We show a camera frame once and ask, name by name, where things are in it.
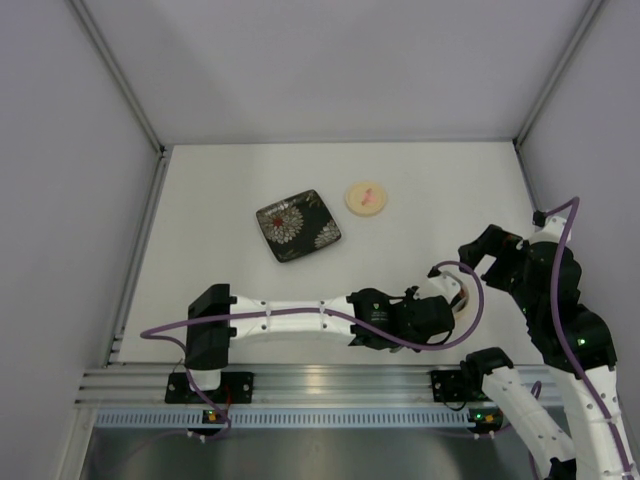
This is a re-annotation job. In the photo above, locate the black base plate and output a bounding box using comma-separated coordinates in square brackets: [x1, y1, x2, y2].
[429, 369, 473, 404]
[164, 372, 254, 404]

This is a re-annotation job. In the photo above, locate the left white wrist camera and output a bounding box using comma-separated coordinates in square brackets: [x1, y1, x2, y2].
[427, 269, 466, 303]

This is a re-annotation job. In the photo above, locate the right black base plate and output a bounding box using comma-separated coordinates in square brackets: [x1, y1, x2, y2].
[429, 369, 473, 404]

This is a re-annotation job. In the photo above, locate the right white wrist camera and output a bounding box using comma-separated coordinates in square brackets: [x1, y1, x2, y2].
[528, 211, 566, 244]

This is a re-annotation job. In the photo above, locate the cream round lid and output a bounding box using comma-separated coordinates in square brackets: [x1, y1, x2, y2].
[345, 181, 388, 217]

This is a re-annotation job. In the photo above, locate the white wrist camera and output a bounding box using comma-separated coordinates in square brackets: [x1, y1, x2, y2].
[528, 211, 566, 244]
[427, 269, 466, 303]

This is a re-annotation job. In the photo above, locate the aluminium mounting rail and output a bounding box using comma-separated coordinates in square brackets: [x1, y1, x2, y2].
[74, 363, 621, 406]

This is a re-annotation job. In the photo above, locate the black patterned square plate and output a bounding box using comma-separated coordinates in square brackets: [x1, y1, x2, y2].
[256, 189, 342, 263]

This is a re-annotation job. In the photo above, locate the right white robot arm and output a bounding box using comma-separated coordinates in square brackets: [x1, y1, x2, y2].
[458, 217, 639, 479]

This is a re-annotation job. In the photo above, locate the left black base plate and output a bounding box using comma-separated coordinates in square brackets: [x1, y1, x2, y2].
[164, 372, 254, 404]

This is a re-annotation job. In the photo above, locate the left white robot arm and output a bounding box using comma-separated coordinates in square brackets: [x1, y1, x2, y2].
[186, 279, 462, 391]

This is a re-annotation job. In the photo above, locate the white round lunch bowl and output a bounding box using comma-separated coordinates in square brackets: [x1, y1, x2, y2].
[449, 274, 471, 320]

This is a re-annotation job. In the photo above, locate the slotted grey cable duct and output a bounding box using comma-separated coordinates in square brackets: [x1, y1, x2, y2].
[94, 407, 501, 429]

